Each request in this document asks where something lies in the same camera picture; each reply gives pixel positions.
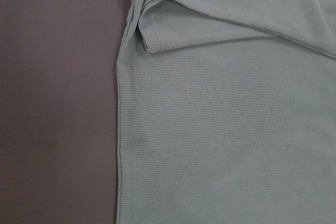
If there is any olive green long-sleeve shirt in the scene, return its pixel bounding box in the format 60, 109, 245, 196
116, 0, 335, 223

